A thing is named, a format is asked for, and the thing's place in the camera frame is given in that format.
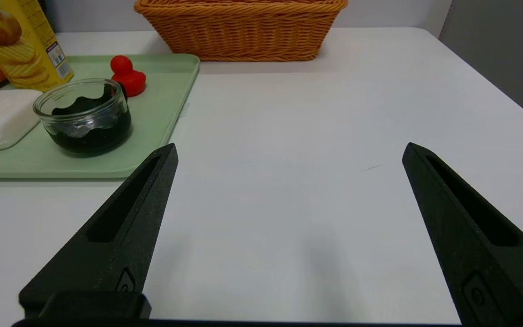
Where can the light green plastic tray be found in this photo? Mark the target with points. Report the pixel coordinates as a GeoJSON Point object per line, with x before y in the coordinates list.
{"type": "Point", "coordinates": [161, 100]}

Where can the yellow potato chip box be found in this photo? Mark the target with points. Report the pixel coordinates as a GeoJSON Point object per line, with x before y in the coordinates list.
{"type": "Point", "coordinates": [21, 45]}

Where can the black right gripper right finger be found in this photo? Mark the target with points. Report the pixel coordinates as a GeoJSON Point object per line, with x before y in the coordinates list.
{"type": "Point", "coordinates": [493, 272]}

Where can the clear glass jar black insert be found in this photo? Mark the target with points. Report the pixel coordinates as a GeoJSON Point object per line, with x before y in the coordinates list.
{"type": "Point", "coordinates": [84, 131]}

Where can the orange wicker basket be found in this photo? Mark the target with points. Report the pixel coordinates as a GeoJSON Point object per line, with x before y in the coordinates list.
{"type": "Point", "coordinates": [243, 32]}

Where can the red rubber duck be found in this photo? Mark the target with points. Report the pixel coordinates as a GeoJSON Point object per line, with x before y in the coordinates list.
{"type": "Point", "coordinates": [127, 77]}

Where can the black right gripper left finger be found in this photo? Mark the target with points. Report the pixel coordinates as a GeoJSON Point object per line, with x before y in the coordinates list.
{"type": "Point", "coordinates": [107, 245]}

